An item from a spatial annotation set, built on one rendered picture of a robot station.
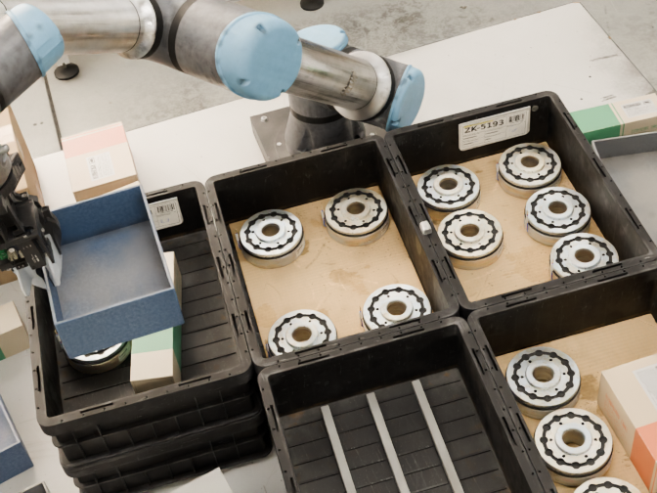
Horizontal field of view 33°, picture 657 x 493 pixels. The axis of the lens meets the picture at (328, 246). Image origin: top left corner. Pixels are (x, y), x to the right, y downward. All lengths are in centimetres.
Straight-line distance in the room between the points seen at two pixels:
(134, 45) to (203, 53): 10
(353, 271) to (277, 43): 42
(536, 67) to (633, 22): 133
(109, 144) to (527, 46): 87
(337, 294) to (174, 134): 66
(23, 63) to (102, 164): 87
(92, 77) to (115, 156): 152
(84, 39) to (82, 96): 208
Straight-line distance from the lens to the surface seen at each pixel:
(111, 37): 150
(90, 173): 208
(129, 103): 347
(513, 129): 188
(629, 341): 165
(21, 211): 133
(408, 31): 356
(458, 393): 159
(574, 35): 238
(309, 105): 196
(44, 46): 125
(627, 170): 207
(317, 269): 174
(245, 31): 149
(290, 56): 154
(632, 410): 149
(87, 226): 153
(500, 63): 230
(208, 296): 174
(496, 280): 171
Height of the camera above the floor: 214
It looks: 47 degrees down
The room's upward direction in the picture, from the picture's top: 9 degrees counter-clockwise
